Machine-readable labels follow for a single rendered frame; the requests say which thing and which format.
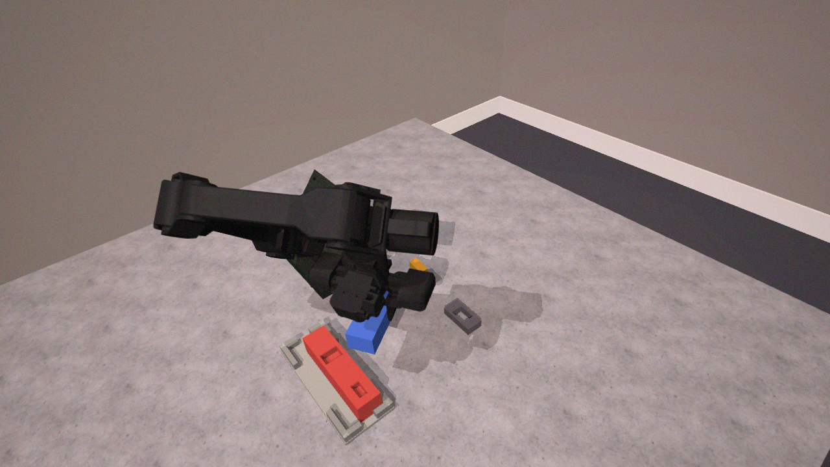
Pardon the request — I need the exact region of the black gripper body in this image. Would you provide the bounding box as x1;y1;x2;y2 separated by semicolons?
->
308;251;436;312

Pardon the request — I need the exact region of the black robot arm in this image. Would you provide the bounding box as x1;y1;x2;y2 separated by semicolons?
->
154;172;439;322

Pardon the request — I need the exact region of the orange rectangular block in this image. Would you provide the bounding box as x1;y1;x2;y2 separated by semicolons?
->
409;258;428;272

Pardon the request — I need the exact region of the dark grey rectangular frame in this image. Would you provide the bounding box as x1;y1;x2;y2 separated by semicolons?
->
444;300;482;335

